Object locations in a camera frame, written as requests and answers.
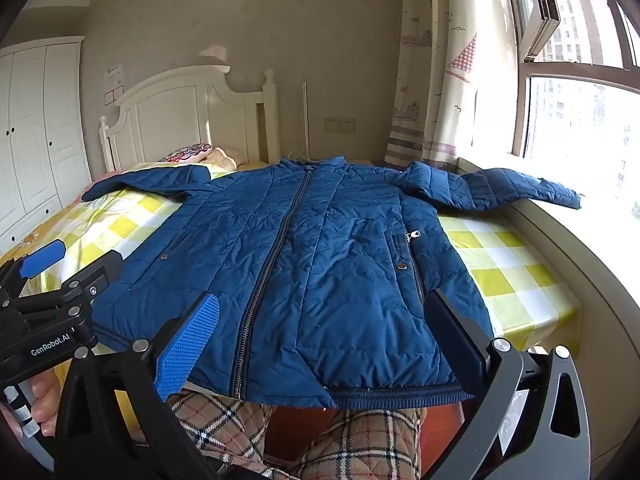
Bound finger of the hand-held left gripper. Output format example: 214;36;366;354
0;240;67;312
47;251;124;312

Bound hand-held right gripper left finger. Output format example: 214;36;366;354
54;293;222;480

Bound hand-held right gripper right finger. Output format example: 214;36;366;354
424;289;592;480

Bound blue quilted jacket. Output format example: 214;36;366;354
81;156;583;409

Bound person's left hand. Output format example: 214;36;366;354
29;369;62;439

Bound yellow checked bed sheet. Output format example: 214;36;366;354
0;162;583;391

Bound white wardrobe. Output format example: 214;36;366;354
0;36;94;257

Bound person's plaid pants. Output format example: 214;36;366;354
167;387;429;480

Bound patterned red pillow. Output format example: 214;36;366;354
159;144;215;165

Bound white window sill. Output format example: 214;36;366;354
456;156;640;411

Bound white bed headboard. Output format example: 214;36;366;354
98;65;280;173

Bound white desk lamp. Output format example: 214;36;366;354
301;81;312;157

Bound printed striped curtain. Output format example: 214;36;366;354
385;0;522;172

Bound window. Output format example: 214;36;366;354
500;0;640;221

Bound paper wall notice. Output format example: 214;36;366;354
103;62;125;106

